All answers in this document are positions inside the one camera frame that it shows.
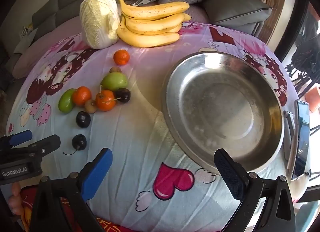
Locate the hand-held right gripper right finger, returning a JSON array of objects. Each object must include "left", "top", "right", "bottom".
[{"left": 214, "top": 148, "right": 297, "bottom": 232}]

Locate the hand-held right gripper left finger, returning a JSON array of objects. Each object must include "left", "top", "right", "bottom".
[{"left": 29, "top": 147, "right": 113, "bottom": 232}]

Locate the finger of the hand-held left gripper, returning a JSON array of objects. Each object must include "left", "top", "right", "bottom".
[
  {"left": 0, "top": 130, "right": 33, "bottom": 148},
  {"left": 25, "top": 134, "right": 61, "bottom": 159}
]

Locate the dark cherry with stem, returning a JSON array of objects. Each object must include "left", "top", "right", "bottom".
[
  {"left": 110, "top": 88, "right": 131, "bottom": 103},
  {"left": 62, "top": 134, "right": 87, "bottom": 156}
]

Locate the dark stemless cherry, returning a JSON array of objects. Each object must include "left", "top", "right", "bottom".
[{"left": 76, "top": 111, "right": 91, "bottom": 129}]

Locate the oblong green jujube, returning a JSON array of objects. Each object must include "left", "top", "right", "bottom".
[{"left": 58, "top": 88, "right": 76, "bottom": 114}]

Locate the orange tangerine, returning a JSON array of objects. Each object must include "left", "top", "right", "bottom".
[
  {"left": 95, "top": 85, "right": 116, "bottom": 112},
  {"left": 72, "top": 86, "right": 92, "bottom": 107},
  {"left": 113, "top": 49, "right": 130, "bottom": 66}
]

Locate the steel basin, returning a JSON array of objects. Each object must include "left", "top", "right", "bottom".
[{"left": 162, "top": 52, "right": 285, "bottom": 175}]

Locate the round green jujube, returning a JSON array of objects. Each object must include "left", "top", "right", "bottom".
[{"left": 100, "top": 72, "right": 129, "bottom": 91}]

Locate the person's left hand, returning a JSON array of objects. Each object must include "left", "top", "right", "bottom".
[{"left": 7, "top": 182, "right": 25, "bottom": 216}]

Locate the printed cartoon tablecloth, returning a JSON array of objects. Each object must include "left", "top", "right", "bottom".
[{"left": 5, "top": 22, "right": 308, "bottom": 232}]

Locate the red patterned cloth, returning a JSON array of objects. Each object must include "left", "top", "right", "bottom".
[{"left": 19, "top": 187, "right": 135, "bottom": 232}]

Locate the silver phone stand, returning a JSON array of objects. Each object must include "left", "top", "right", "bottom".
[{"left": 282, "top": 110, "right": 298, "bottom": 170}]

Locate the black smartphone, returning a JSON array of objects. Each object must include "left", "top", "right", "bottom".
[{"left": 291, "top": 99, "right": 310, "bottom": 181}]

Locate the white paper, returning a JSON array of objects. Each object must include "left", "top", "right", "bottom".
[{"left": 14, "top": 28, "right": 38, "bottom": 54}]

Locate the orange flowerpot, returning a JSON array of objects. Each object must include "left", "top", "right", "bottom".
[{"left": 306, "top": 87, "right": 320, "bottom": 112}]

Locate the napa cabbage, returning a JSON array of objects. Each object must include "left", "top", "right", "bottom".
[{"left": 79, "top": 0, "right": 121, "bottom": 49}]

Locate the grey sofa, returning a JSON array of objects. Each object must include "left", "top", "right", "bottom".
[{"left": 0, "top": 0, "right": 273, "bottom": 90}]

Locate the yellow banana bunch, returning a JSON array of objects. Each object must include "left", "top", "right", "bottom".
[{"left": 116, "top": 0, "right": 192, "bottom": 48}]

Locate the black folding rack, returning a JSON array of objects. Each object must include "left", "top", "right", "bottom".
[{"left": 287, "top": 4, "right": 320, "bottom": 97}]

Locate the grey leather cushion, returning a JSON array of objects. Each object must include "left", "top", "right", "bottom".
[{"left": 202, "top": 0, "right": 273, "bottom": 31}]

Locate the black window frame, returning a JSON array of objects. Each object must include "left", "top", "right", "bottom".
[{"left": 274, "top": 0, "right": 309, "bottom": 62}]

